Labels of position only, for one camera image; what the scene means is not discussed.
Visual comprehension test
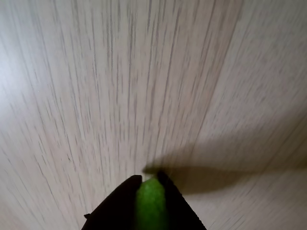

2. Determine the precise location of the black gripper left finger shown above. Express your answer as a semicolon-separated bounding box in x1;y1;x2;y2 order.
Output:
81;174;143;230

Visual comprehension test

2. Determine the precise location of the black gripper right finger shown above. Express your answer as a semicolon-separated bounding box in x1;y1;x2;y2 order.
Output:
156;170;208;230

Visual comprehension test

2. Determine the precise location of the green pompom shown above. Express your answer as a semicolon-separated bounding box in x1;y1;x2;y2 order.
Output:
136;178;168;230

